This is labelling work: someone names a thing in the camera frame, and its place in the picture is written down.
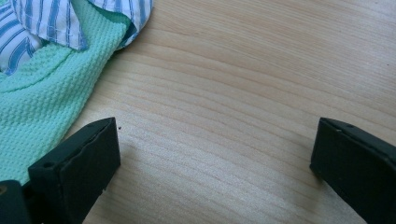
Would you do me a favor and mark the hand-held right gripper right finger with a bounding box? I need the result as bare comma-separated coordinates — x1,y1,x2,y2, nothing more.
309,117,396,224

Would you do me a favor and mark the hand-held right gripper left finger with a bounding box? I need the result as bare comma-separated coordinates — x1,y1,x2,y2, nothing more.
27,117,121,224

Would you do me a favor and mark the mint green waffle cloth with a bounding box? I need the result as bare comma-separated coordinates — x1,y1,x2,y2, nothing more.
0,0,133,187

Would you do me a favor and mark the blue white striped shirt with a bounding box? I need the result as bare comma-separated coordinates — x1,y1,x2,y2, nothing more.
0,0,155,77

